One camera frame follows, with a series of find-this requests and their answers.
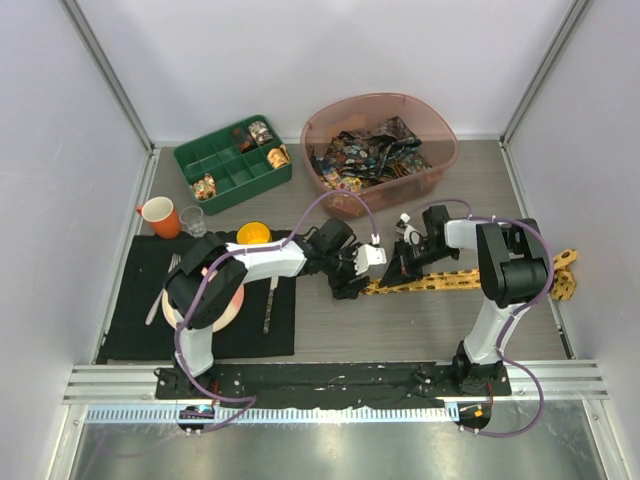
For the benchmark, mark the aluminium frame rail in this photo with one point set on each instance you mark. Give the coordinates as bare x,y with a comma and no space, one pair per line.
124,384

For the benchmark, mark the yellow cup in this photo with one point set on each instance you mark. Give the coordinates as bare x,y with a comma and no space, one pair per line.
253,233

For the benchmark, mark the pink cream plate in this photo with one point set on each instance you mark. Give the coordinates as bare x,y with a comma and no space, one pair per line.
173,317

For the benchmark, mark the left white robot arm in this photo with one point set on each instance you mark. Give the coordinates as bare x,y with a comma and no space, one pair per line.
203,284

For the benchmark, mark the green compartment tray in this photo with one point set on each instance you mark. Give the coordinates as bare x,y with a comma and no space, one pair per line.
238,177

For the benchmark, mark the patterned handle knife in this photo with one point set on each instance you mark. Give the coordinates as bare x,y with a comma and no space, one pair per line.
270,300

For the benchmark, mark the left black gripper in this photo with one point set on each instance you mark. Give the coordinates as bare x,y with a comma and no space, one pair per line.
349,290

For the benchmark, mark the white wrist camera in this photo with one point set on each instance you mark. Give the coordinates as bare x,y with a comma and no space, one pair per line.
409,234
369,255

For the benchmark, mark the orange cream rolled tie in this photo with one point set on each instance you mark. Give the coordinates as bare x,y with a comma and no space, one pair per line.
278,157

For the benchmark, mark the black white rolled tie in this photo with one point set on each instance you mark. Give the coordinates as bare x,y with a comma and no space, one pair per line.
260,132

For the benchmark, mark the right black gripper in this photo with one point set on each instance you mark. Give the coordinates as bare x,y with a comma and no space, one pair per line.
401,267

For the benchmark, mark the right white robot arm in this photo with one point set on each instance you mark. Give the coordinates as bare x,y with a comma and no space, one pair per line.
515,270

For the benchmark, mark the silver fork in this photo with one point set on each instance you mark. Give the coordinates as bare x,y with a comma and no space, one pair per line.
175,259

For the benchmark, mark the orange mug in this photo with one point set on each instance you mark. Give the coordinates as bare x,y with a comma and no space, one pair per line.
161,215

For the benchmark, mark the pink translucent plastic bin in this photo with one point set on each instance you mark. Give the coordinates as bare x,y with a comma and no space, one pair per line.
439,143

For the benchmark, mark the red white rolled tie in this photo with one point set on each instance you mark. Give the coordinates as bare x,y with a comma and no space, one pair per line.
205,188

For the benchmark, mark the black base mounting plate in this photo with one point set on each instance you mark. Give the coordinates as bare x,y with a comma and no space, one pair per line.
332,386

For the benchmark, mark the black cloth placemat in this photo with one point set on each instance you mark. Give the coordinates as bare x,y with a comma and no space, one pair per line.
129,338

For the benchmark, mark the yellow beetle print tie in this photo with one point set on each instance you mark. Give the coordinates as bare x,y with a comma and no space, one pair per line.
563,286

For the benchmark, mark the dark floral tie pile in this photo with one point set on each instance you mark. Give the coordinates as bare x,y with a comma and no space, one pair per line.
360,159

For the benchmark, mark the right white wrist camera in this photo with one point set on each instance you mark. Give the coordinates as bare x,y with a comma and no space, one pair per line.
409,234

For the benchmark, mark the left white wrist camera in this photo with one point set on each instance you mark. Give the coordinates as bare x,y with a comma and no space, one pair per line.
369,255

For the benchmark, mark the dark red rolled tie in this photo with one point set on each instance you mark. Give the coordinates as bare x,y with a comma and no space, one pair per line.
243,139

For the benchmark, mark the clear shot glass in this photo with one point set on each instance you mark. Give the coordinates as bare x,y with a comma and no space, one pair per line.
192,218

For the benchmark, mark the white slotted cable duct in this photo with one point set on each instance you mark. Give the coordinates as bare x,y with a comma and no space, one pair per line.
183,414

